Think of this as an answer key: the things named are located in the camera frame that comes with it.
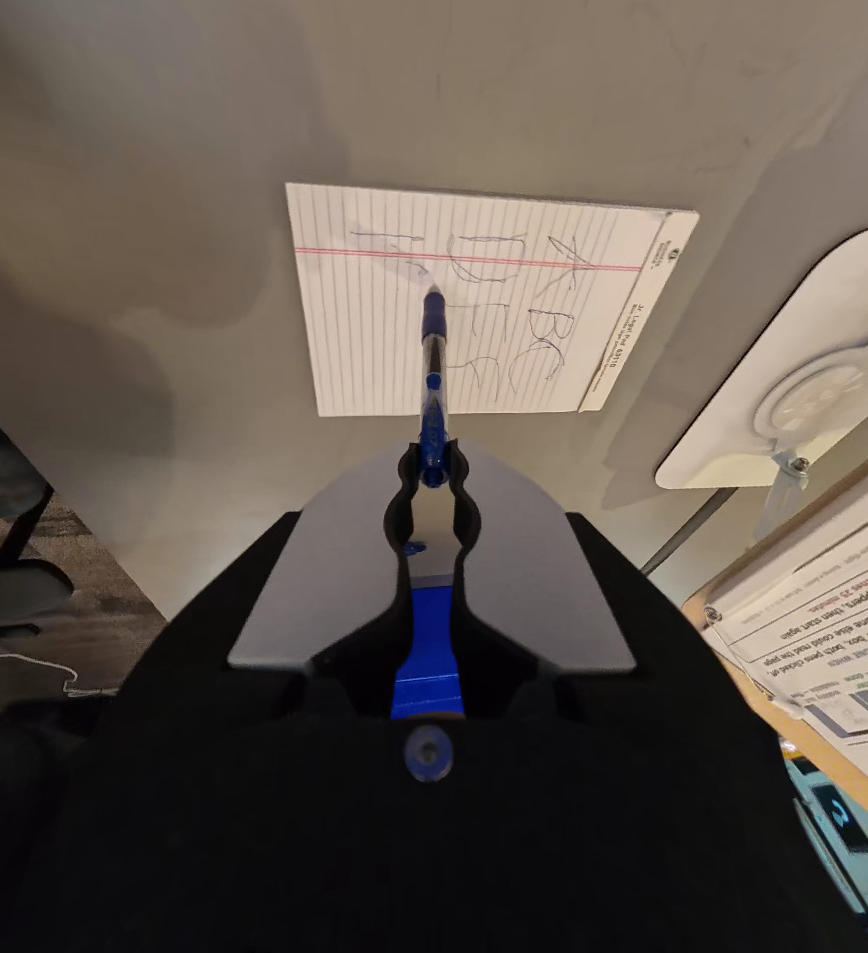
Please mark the printed instruction sheet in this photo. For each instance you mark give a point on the printed instruction sheet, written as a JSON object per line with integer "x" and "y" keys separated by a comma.
{"x": 836, "y": 625}

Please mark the blue pen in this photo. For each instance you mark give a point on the blue pen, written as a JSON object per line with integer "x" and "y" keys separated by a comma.
{"x": 432, "y": 320}

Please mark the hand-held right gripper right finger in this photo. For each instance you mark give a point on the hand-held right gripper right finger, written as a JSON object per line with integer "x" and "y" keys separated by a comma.
{"x": 546, "y": 581}

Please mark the white document stand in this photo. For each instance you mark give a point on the white document stand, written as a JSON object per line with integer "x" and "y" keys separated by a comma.
{"x": 791, "y": 335}

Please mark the dark grey desk mat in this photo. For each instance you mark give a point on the dark grey desk mat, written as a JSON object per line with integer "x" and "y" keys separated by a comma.
{"x": 691, "y": 528}

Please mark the white lined notepad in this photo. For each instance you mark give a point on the white lined notepad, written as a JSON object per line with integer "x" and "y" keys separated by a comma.
{"x": 553, "y": 223}

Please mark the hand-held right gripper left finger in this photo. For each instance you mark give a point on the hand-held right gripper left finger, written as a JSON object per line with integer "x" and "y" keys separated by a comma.
{"x": 315, "y": 581}

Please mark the black office chair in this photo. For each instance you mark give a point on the black office chair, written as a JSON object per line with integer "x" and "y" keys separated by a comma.
{"x": 17, "y": 588}

